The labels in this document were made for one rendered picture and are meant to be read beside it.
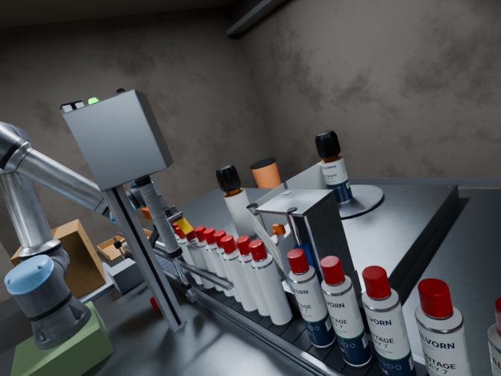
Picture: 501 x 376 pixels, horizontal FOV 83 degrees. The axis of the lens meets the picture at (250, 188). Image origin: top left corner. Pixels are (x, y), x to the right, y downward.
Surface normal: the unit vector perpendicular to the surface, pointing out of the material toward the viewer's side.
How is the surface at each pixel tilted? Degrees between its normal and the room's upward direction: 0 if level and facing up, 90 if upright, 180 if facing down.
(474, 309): 0
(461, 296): 0
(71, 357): 90
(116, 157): 90
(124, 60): 90
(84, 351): 90
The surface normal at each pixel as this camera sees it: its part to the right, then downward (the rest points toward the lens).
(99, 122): 0.11, 0.24
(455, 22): -0.75, 0.41
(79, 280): 0.51, 0.07
